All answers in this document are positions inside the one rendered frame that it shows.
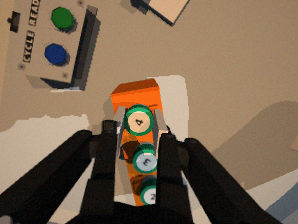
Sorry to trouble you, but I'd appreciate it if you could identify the orange rectangular tube rack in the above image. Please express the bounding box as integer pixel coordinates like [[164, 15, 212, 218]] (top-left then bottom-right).
[[110, 78, 163, 206]]

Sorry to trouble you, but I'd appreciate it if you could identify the green round cap with cream number 4 dot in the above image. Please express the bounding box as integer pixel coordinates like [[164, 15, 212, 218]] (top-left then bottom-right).
[[124, 104, 154, 136]]

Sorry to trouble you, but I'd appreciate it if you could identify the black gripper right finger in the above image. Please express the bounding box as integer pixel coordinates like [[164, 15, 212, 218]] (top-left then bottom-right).
[[152, 109, 282, 224]]

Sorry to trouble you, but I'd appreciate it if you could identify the white button panel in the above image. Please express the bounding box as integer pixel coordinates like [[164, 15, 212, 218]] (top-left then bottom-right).
[[7, 0, 98, 83]]

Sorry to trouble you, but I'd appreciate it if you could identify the green screw cap with number 3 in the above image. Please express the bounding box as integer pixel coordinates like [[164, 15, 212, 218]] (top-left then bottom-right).
[[132, 144, 158, 174]]

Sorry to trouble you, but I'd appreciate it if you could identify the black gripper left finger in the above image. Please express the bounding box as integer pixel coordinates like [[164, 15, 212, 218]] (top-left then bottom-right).
[[0, 106, 126, 224]]

